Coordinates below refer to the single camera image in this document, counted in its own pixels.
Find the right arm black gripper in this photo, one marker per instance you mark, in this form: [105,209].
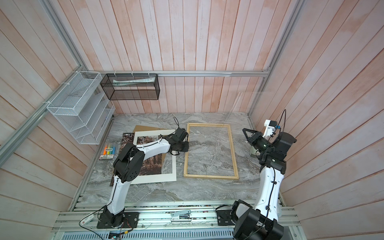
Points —
[255,138]

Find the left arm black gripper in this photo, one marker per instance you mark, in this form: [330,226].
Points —
[186,149]

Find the light wooden picture frame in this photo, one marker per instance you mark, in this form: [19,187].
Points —
[211,152]

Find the autumn forest photo print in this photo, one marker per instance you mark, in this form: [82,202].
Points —
[129,138]

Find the white picture mat board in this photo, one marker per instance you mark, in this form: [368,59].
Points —
[168,177]

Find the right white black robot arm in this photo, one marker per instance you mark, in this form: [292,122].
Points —
[260,222]

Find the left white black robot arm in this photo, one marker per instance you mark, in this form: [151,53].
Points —
[127,167]

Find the brown cardboard backing board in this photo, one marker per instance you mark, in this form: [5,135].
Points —
[144,128]

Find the pack of coloured highlighters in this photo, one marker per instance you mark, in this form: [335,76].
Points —
[108,152]

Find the paper inside black basket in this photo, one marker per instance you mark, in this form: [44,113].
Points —
[134,82]

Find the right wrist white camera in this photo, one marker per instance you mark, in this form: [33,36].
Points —
[270,128]

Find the black wire mesh basket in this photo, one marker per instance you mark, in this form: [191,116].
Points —
[130,93]

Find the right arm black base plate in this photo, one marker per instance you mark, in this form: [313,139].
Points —
[224,218]

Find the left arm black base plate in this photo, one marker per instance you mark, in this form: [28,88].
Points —
[122,219]

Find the white wire mesh shelf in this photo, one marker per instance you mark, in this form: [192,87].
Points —
[83,111]

